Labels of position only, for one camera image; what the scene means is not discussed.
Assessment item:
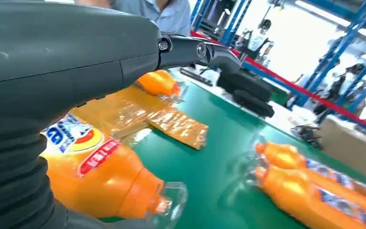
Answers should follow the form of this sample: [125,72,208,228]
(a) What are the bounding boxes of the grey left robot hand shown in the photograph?
[0,0,244,229]

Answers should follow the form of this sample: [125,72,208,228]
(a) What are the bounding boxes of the brown cardboard box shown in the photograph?
[315,115,366,185]

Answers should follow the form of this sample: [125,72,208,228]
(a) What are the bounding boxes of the blue metal rack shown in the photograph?
[190,0,254,47]
[285,0,366,128]

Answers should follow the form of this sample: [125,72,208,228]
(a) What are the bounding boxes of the green table mat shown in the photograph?
[99,71,366,229]

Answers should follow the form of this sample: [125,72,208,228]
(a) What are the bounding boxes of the black cable bundle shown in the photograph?
[291,124,325,150]

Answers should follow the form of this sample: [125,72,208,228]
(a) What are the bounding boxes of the black carry case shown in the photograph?
[216,70,273,103]

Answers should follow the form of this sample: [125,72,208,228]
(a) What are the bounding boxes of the orange drink bottle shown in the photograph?
[135,69,187,103]
[254,140,366,219]
[39,111,189,229]
[254,164,366,229]

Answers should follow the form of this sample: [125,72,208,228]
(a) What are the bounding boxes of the red barrier rail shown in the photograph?
[190,30,366,137]

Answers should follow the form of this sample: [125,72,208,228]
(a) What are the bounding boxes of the person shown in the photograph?
[75,0,192,36]

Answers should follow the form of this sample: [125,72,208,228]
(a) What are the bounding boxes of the yellow plastic sheet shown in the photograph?
[70,84,210,151]

